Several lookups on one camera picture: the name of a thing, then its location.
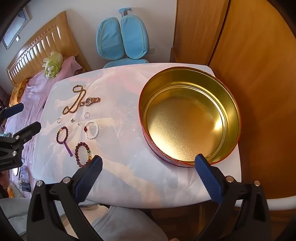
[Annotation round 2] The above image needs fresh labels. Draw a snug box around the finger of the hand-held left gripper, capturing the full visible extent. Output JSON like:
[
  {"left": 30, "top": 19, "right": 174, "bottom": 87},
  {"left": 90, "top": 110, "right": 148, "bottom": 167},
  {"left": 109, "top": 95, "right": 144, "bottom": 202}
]
[
  {"left": 0, "top": 103, "right": 25, "bottom": 121},
  {"left": 13, "top": 122, "right": 42, "bottom": 142}
]

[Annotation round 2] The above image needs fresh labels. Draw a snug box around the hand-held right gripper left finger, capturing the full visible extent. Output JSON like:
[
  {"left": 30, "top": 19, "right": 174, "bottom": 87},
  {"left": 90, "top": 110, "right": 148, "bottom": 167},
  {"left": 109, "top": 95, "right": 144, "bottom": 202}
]
[{"left": 26, "top": 155, "right": 103, "bottom": 241}]

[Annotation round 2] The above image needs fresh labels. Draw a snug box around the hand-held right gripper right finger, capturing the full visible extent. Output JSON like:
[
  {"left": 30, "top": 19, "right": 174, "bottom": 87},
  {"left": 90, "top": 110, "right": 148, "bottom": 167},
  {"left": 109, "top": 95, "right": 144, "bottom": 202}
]
[{"left": 195, "top": 153, "right": 270, "bottom": 241}]

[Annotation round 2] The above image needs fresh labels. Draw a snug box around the dark red multicolour bead bracelet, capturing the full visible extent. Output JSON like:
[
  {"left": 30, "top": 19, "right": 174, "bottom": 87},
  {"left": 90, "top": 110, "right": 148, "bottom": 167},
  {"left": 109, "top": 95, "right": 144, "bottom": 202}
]
[{"left": 74, "top": 142, "right": 93, "bottom": 167}]

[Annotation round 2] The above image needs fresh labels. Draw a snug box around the white bead bracelet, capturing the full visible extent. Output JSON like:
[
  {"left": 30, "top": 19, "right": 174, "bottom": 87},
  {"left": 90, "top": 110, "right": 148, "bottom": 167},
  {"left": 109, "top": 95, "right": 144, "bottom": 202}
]
[{"left": 84, "top": 120, "right": 99, "bottom": 140}]

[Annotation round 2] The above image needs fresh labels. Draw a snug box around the round gold tin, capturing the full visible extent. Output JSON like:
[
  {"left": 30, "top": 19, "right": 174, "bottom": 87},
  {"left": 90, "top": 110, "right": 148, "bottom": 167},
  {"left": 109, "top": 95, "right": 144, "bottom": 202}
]
[{"left": 138, "top": 67, "right": 241, "bottom": 168}]

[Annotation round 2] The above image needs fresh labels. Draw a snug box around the yellow cushion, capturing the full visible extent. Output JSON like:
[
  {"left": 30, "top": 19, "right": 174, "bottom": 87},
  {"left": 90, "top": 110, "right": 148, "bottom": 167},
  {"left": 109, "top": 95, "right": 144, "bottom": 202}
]
[{"left": 9, "top": 80, "right": 28, "bottom": 106}]

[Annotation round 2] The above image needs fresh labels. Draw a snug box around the pink bedsheet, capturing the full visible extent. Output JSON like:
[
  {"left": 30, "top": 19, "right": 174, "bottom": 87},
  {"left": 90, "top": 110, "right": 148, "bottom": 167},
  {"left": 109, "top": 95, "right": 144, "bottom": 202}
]
[{"left": 0, "top": 56, "right": 82, "bottom": 200}]

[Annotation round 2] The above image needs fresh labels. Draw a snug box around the printed tablecloth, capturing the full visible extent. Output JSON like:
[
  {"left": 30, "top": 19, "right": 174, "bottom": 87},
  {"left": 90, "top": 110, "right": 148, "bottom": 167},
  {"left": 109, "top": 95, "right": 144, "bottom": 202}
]
[{"left": 32, "top": 62, "right": 242, "bottom": 208}]

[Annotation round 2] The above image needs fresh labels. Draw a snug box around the grey hoodie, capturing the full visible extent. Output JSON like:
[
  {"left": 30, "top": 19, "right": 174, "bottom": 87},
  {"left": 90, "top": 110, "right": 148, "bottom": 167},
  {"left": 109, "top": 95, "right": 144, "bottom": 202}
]
[{"left": 0, "top": 197, "right": 169, "bottom": 241}]

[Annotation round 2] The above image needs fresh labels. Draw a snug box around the green plush toy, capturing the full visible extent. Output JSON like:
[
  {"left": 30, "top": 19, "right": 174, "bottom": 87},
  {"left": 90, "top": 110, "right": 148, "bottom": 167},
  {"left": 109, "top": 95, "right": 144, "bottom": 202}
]
[{"left": 42, "top": 51, "right": 63, "bottom": 79}]

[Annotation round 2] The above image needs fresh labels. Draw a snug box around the wooden bed headboard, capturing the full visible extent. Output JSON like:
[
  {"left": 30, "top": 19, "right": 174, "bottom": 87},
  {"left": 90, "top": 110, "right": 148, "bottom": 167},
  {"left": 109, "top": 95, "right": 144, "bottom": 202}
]
[{"left": 6, "top": 10, "right": 92, "bottom": 86}]

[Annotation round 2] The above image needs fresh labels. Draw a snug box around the gold wristwatch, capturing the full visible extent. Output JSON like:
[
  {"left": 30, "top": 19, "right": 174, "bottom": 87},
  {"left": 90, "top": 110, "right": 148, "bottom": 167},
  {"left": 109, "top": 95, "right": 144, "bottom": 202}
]
[{"left": 80, "top": 97, "right": 101, "bottom": 106}]

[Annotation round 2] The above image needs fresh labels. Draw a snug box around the white curved bar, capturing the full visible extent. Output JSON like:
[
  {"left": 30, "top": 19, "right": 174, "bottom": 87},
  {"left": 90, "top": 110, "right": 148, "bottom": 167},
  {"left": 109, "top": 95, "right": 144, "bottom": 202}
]
[{"left": 233, "top": 196, "right": 296, "bottom": 211}]

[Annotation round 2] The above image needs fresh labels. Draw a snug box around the wooden wardrobe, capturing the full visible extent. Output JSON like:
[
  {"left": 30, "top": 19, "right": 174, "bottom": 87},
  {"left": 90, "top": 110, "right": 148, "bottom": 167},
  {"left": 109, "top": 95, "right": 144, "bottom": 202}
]
[{"left": 171, "top": 0, "right": 296, "bottom": 227}]

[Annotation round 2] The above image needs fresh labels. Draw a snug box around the blue chair backrest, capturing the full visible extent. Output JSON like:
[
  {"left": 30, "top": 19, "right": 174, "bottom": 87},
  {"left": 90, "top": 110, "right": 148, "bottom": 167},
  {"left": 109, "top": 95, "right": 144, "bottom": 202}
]
[{"left": 96, "top": 8, "right": 151, "bottom": 69}]

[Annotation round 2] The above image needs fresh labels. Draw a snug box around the wooden bead necklace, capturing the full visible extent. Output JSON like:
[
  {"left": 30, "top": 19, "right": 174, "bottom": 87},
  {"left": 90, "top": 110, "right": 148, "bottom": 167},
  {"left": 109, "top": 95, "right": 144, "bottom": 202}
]
[{"left": 62, "top": 85, "right": 87, "bottom": 115}]

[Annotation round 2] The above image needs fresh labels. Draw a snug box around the framed wall mirror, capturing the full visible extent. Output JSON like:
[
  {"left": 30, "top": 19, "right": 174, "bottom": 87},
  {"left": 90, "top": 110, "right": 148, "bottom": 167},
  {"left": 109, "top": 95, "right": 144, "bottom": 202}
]
[{"left": 1, "top": 6, "right": 31, "bottom": 50}]

